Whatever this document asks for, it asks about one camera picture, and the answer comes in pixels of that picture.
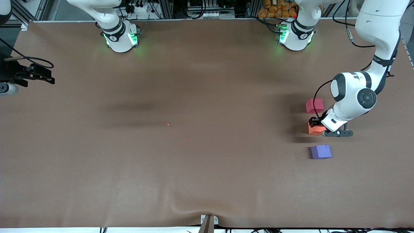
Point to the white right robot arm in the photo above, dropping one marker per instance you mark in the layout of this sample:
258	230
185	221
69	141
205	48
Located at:
119	38

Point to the white corner bracket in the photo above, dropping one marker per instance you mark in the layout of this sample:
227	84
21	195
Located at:
24	26

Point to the white power strip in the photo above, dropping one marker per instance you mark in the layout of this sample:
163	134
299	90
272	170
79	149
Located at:
140	9

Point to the pile of orange lumpy objects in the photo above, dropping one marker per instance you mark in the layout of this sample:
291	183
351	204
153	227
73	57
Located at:
275	9

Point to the aluminium frame post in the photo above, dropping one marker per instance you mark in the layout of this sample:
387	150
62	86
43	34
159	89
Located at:
166	8
254	8

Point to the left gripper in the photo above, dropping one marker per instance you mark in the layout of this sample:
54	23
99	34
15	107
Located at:
314	122

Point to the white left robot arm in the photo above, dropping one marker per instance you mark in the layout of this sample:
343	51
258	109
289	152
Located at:
378	26

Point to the slanted aluminium frame strut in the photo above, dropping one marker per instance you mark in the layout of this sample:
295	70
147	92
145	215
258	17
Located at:
21	16

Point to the white terminal block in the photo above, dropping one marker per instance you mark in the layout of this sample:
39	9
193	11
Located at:
208	14

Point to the red foam block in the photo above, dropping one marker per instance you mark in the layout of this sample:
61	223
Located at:
313	105

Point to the purple foam block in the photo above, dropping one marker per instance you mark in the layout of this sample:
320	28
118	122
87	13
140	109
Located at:
321	152

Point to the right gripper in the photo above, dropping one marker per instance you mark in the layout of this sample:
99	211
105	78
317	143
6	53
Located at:
9	70

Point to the orange foam block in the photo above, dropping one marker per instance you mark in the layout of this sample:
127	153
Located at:
315	130

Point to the large table cover mat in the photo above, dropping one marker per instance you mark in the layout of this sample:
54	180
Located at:
207	181

